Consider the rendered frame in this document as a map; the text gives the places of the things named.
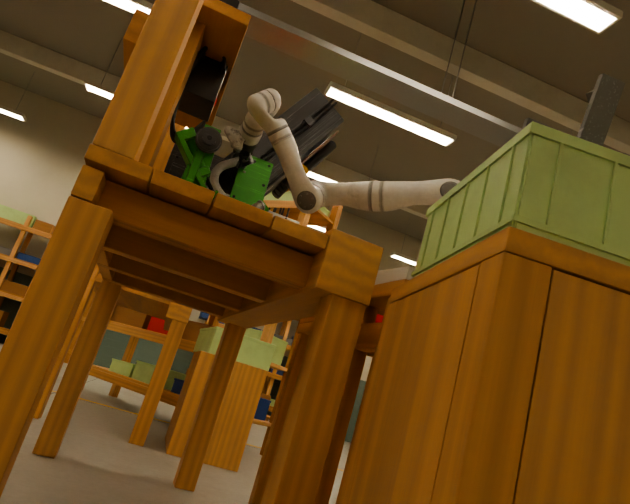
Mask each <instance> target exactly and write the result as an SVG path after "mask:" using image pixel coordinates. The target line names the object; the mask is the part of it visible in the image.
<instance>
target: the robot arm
mask: <svg viewBox="0 0 630 504"><path fill-rule="evenodd" d="M280 106H281V97H280V94H279V93H278V91H276V90H275V89H272V88H268V89H265V90H262V91H260V92H257V93H255V94H252V95H251V96H249V97H248V99H247V108H248V113H247V114H246V116H245V119H244V121H243V123H242V124H241V126H240V128H239V130H236V129H234V128H233V127H231V126H226V127H225V129H224V133H225V135H226V137H227V138H228V140H229V142H230V144H231V147H232V148H233V154H232V157H231V158H235V157H238V156H239V161H238V163H237V165H236V168H242V167H244V166H247V165H250V164H253V163H256V160H255V159H254V160H253V158H252V155H253V150H254V149H255V148H256V147H257V145H258V143H259V141H260V139H261V137H262V134H263V131H265V132H266V134H267V136H268V138H269V140H270V142H271V144H272V146H273V148H274V150H275V152H276V154H277V156H278V158H279V161H280V163H281V165H282V168H283V170H284V173H285V175H286V178H287V181H288V184H289V187H290V190H291V193H292V196H293V200H294V202H295V205H296V207H297V208H298V209H299V210H300V211H301V212H303V213H306V214H312V213H315V212H316V211H318V210H319V209H320V208H321V207H326V206H347V207H351V208H355V209H359V210H363V211H374V212H386V211H394V210H398V209H401V208H404V207H408V206H412V205H433V204H434V203H435V202H437V201H438V200H439V199H440V198H441V197H443V196H444V195H445V194H446V193H447V192H448V191H450V190H451V189H452V188H453V187H454V186H456V185H457V184H458V183H459V182H460V181H459V180H456V179H451V178H446V179H436V180H427V181H363V182H348V183H335V182H325V181H316V180H312V181H310V179H309V178H308V176H307V174H306V172H305V170H304V168H303V165H302V163H301V159H300V155H299V151H298V147H297V144H296V142H295V139H294V137H293V135H292V133H291V130H290V128H289V127H288V124H287V122H286V121H285V120H284V119H283V118H279V119H274V118H273V117H274V116H275V114H276V113H277V112H278V110H279V109H280ZM247 158H248V160H247Z"/></svg>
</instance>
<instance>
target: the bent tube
mask: <svg viewBox="0 0 630 504"><path fill-rule="evenodd" d="M238 161H239V156H238V157H235V158H231V159H228V160H225V161H222V162H220V163H218V164H217V165H216V166H215V167H214V168H213V169H212V171H211V174H210V182H211V184H212V187H213V189H214V191H215V190H218V192H219V193H220V194H223V195H226V194H225V192H224V191H223V189H222V188H221V186H220V184H219V175H220V174H221V172H222V171H224V170H226V169H229V168H232V167H235V166H236V165H237V163H238ZM226 196H227V195H226Z"/></svg>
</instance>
